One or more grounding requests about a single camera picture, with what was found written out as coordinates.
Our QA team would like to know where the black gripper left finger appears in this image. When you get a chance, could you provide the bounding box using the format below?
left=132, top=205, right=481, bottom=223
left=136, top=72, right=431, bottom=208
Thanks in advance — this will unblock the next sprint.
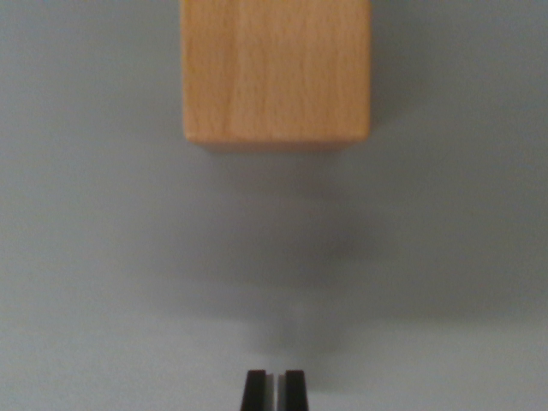
left=241, top=370, right=276, bottom=411

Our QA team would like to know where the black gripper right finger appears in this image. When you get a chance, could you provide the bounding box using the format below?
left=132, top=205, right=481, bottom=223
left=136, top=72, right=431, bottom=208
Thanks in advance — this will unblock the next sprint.
left=277, top=370, right=311, bottom=411

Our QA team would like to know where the light wooden cube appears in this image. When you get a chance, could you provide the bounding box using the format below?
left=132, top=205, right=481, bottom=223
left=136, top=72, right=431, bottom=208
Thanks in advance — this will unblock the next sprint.
left=181, top=0, right=372, bottom=154

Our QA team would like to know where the grey plastic tray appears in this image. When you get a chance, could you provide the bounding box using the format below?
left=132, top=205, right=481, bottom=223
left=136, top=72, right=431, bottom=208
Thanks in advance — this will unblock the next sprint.
left=0, top=0, right=548, bottom=411

